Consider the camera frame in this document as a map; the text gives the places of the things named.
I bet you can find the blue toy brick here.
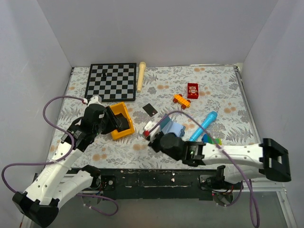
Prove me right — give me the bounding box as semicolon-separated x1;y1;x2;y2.
201;134;213;144

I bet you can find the black card in bin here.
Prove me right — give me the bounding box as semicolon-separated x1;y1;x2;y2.
115;113;130;132

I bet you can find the black VIP card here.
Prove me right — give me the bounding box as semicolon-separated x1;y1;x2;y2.
142;104;158;117

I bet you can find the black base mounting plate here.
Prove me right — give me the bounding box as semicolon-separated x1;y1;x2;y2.
41;168;273;201

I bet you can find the red owl toy block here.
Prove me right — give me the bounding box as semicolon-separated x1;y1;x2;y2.
187;83;199;99

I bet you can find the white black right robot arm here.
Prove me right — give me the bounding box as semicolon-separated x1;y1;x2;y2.
144;131;292;189

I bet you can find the cream wooden pestle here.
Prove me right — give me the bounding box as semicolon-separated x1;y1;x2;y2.
136;62;146;93

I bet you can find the green toy brick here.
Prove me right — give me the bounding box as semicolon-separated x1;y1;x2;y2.
209;138;222;145

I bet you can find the floral patterned table mat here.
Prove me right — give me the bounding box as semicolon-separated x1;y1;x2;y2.
58;63;262;169

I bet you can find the aluminium frame rail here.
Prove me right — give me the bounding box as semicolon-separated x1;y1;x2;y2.
59;174;286;192

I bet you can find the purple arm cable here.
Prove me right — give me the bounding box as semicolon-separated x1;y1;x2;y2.
148;110;261;228
1;95;119;217

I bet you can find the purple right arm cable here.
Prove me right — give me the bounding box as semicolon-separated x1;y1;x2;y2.
148;110;261;228

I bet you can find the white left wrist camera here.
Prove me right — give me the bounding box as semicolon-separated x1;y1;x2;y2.
82;95;102;106

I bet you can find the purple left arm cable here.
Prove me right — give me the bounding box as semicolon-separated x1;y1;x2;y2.
1;95;119;217

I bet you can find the black white chessboard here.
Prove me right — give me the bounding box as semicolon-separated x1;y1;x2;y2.
85;63;137;102

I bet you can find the orange toy car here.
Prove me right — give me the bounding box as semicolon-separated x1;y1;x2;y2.
173;94;191;110

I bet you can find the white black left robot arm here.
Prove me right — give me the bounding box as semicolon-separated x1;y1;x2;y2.
12;104;119;228

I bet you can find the cyan plastic marker tube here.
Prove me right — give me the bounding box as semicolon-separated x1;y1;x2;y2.
189;111;218;142

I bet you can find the yellow plastic bin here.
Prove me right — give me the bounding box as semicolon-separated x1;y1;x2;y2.
110;102;135;140

